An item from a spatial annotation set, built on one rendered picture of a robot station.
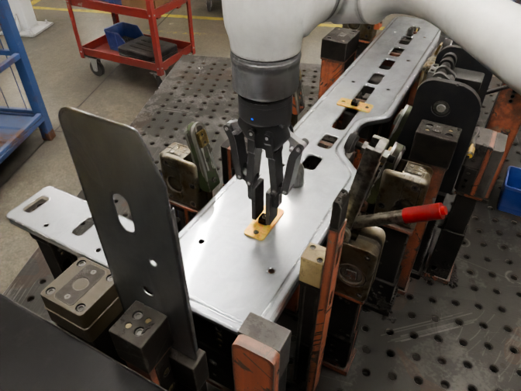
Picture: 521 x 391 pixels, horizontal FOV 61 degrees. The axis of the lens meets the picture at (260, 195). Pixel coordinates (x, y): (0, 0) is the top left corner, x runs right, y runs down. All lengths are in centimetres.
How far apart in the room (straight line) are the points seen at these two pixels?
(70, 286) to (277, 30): 42
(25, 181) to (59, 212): 192
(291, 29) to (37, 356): 49
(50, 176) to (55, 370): 220
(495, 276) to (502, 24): 83
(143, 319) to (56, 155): 241
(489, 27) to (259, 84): 26
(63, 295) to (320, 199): 45
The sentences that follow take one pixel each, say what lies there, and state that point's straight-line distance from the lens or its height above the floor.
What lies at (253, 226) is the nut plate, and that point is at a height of 100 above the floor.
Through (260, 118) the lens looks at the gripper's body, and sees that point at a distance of 59.
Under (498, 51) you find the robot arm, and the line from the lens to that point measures 45.
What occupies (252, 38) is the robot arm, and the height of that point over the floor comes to 134.
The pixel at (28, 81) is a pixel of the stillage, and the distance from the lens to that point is 290.
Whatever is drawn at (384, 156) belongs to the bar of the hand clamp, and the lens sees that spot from 58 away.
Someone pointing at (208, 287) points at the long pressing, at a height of 100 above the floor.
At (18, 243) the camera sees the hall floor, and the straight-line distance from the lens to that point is 239.
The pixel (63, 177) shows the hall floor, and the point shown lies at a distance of 272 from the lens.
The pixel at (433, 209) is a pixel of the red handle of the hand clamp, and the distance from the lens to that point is 61.
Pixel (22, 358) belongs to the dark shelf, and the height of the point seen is 103.
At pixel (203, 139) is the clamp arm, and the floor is 109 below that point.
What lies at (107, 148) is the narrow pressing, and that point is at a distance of 41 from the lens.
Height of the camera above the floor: 153
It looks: 40 degrees down
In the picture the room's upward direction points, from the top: straight up
